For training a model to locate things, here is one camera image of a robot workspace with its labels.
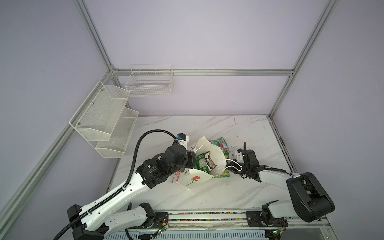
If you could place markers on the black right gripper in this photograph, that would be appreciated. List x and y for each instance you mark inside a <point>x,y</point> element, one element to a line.
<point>234,167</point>

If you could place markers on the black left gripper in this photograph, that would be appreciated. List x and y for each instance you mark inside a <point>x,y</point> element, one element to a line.
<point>190,155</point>

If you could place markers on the green Fox's Spring Tea bag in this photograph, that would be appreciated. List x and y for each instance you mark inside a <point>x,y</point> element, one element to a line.
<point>201,164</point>

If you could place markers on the green yellow Fox's candy bag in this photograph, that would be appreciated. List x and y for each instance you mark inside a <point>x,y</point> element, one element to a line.
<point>224,174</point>

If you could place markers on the white flowered paper bag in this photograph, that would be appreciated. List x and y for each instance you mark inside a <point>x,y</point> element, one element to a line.
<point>191,178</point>

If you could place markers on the teal green Fox's candy bag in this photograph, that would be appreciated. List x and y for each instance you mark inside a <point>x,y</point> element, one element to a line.
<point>221,143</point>

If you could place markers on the brown chocolate bar wrapper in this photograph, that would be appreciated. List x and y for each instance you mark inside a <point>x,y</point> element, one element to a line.
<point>210,163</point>

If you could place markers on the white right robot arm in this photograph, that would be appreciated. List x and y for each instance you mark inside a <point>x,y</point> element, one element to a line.
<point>308,200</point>

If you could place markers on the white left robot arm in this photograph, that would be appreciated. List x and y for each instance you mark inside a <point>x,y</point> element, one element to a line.
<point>103,217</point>

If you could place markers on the white mesh two-tier shelf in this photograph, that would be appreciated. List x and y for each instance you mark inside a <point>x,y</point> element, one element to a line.
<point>105,121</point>

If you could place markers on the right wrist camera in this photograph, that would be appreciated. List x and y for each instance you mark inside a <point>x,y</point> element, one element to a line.
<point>240,156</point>

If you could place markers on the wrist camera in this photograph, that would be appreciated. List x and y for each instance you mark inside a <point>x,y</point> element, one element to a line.
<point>240,156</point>
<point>183,139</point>

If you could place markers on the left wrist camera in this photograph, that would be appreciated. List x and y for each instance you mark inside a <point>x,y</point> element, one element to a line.
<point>183,139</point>

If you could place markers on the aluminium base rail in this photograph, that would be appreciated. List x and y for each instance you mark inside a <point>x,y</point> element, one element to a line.
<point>226,219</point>

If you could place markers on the white wire basket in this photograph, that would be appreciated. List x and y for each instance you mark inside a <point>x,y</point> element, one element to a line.
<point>151,80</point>

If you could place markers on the aluminium frame post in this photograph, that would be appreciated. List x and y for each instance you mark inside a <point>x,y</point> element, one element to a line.
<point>91,27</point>

